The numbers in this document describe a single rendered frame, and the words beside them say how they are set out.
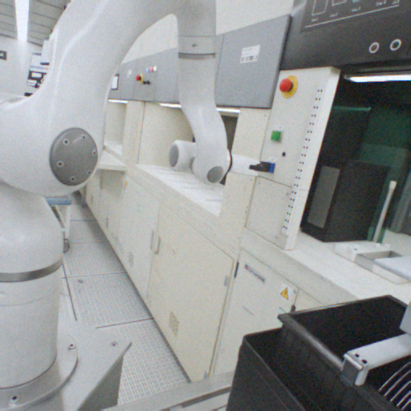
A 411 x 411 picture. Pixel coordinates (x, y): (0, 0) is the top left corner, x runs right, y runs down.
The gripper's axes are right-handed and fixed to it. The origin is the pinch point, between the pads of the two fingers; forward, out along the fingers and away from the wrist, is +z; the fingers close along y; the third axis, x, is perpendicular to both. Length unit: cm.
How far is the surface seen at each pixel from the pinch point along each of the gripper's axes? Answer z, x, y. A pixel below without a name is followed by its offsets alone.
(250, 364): -41, -19, 53
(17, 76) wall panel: -86, 64, -1320
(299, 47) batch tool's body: 2.5, 35.8, 1.2
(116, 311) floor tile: -13, -110, -89
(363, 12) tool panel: 2.5, 41.5, 19.9
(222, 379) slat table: -34, -34, 41
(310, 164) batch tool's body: 4.8, 3.7, 14.0
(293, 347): -38, -14, 56
